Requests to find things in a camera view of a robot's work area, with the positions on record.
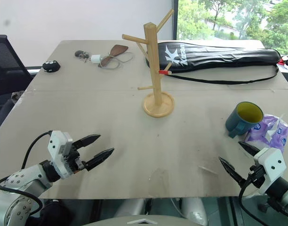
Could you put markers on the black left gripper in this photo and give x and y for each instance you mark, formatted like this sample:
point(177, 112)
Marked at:
point(73, 160)

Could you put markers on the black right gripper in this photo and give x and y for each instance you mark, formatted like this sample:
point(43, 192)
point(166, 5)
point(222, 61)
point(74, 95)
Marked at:
point(257, 176)

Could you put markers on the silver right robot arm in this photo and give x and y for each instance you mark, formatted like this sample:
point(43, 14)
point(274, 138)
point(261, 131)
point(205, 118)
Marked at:
point(281, 188)

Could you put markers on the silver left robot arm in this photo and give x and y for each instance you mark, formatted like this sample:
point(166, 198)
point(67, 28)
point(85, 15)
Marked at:
point(21, 180)

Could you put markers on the teal mug yellow inside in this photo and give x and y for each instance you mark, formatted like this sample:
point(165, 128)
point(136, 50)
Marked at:
point(235, 122)

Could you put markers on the wooden mug tree stand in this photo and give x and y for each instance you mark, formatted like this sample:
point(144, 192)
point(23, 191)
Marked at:
point(154, 70)

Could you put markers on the purple tissue pack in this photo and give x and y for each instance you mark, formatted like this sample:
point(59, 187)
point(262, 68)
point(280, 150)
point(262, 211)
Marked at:
point(271, 131)

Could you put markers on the silver rounded robot leg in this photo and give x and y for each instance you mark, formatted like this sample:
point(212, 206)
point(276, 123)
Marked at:
point(131, 207)
point(194, 209)

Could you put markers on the grey robot torso plate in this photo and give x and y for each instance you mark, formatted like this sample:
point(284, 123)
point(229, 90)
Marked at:
point(139, 221)

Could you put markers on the white charger plug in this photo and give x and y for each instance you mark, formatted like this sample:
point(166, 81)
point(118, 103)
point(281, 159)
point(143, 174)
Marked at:
point(95, 59)

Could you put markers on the black round pouch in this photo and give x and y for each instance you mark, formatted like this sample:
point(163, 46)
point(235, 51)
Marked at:
point(51, 66)

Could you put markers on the dark key bunch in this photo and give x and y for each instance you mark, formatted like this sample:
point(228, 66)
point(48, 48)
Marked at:
point(81, 54)

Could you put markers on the brown leather pouch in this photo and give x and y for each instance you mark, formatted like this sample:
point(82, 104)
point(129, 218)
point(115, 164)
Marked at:
point(117, 52)

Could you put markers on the black racket bag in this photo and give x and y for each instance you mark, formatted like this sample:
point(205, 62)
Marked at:
point(217, 56)

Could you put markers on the red and black item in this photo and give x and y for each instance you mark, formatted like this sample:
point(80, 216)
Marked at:
point(287, 61)

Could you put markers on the black office chair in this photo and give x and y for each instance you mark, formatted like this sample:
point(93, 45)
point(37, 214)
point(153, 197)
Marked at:
point(7, 66)

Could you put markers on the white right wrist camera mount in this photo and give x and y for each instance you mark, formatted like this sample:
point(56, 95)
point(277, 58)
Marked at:
point(272, 162)

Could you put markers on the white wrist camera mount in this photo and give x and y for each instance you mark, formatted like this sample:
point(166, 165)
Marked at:
point(272, 162)
point(55, 150)

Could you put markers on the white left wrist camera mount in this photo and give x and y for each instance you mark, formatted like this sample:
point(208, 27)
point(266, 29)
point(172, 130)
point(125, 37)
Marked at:
point(55, 150)

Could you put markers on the dark window frame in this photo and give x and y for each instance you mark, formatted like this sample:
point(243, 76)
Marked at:
point(174, 18)

